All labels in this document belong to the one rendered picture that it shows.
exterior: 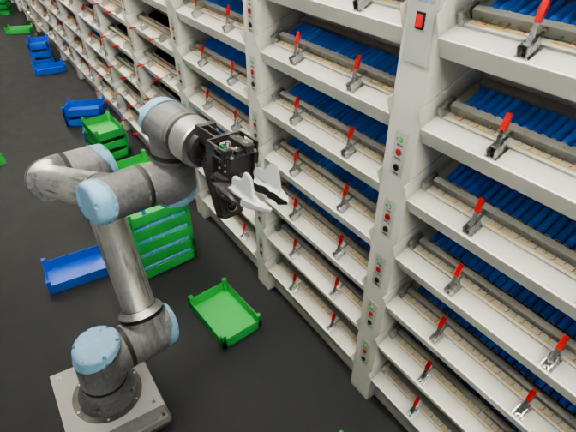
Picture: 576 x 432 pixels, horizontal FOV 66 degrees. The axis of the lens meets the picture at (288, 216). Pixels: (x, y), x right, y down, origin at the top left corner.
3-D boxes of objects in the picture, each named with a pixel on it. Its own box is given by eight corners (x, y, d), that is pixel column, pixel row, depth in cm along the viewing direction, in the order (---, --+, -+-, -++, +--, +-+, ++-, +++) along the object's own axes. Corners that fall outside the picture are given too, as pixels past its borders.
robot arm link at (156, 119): (177, 132, 97) (174, 88, 91) (210, 155, 90) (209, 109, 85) (137, 143, 92) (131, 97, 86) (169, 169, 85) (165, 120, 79)
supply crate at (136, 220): (129, 231, 203) (126, 217, 198) (114, 210, 216) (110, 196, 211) (189, 207, 217) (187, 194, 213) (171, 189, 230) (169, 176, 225)
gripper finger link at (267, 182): (289, 178, 69) (246, 157, 73) (286, 210, 72) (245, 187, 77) (302, 171, 71) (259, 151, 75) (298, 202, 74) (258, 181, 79)
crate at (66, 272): (51, 295, 215) (45, 284, 210) (45, 270, 229) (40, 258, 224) (114, 273, 226) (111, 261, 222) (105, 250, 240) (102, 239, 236)
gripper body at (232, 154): (225, 154, 70) (183, 126, 77) (225, 199, 75) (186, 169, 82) (262, 141, 74) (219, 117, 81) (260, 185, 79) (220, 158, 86)
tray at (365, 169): (382, 194, 124) (376, 171, 117) (266, 117, 164) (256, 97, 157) (433, 152, 128) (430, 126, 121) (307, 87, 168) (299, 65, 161)
